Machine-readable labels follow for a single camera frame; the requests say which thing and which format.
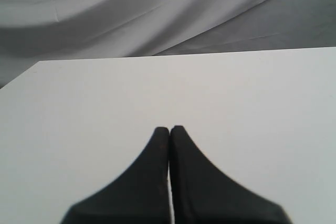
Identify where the grey backdrop cloth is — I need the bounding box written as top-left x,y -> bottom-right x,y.
1,0 -> 335,86

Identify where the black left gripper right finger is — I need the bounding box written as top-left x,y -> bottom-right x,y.
170,126 -> 291,223

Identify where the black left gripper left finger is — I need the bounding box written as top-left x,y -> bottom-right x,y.
61,127 -> 170,223

